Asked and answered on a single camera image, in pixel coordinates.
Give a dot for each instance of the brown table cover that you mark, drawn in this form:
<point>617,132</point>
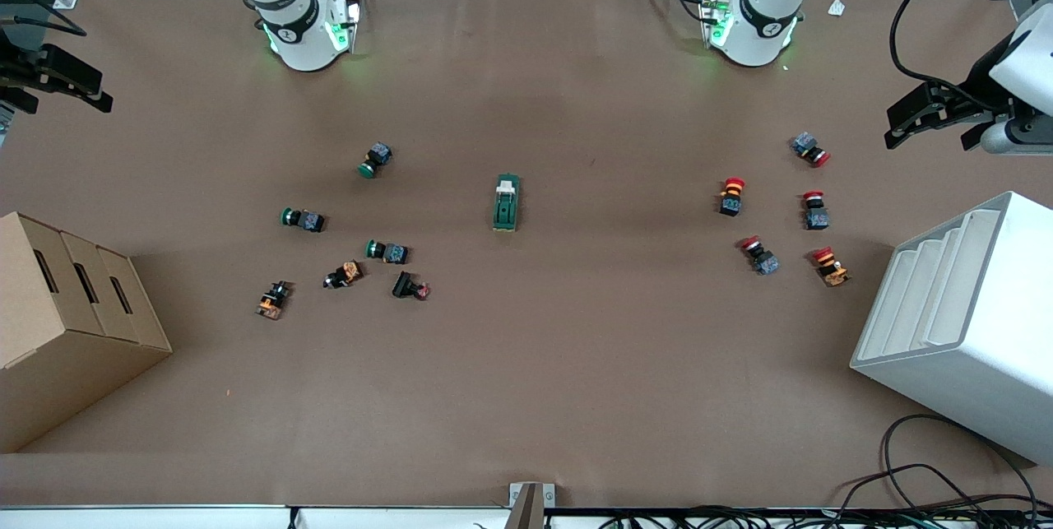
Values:
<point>576,364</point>

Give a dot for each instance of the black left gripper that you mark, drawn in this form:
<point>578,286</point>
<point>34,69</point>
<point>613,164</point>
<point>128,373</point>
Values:
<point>977,80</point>

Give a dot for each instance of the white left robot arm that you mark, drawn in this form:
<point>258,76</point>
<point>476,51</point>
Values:
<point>761,19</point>

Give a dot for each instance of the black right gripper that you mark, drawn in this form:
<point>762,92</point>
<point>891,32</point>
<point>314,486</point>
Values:
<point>18,68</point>

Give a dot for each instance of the green load switch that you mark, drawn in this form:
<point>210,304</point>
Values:
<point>506,212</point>

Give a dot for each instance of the white paper scrap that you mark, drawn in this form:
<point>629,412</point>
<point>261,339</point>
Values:
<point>837,7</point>

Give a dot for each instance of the green pushbutton blue block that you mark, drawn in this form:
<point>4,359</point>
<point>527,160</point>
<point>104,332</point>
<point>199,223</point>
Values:
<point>378,155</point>
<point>311,221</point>
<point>396,253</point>

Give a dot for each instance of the black pushbutton orange block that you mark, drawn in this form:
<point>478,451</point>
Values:
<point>350,271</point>
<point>271,304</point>

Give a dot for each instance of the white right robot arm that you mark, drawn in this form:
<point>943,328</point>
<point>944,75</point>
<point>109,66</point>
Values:
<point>300,35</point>

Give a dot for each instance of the black square pushbutton red terminal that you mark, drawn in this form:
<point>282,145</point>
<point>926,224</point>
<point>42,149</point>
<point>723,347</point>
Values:
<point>403,285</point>

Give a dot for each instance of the white tiered rack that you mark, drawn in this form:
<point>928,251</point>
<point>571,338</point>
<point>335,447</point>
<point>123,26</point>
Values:
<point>987,348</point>

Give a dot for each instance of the red emergency button orange block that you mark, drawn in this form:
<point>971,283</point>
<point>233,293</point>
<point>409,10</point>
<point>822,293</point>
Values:
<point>730,204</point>
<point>835,274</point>

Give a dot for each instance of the red emergency button blue block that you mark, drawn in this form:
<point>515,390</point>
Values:
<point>816,219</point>
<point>767,264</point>
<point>804,143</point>

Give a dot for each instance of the brown cardboard box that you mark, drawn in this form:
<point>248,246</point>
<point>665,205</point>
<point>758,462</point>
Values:
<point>57,381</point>

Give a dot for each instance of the aluminium post with bracket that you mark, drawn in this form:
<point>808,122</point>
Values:
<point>531,504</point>

